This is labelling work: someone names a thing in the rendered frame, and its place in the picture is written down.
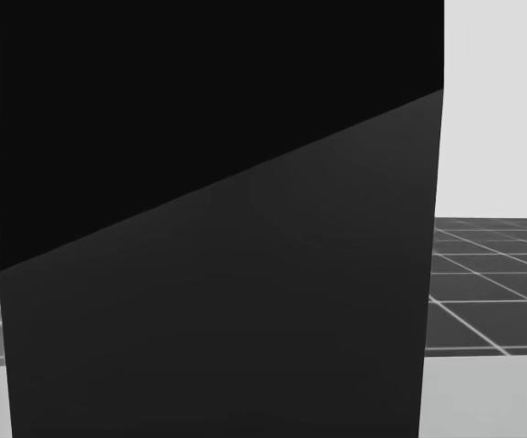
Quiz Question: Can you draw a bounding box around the black screen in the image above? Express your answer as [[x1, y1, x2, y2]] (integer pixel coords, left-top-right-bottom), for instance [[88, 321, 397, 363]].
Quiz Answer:
[[0, 0, 445, 438]]

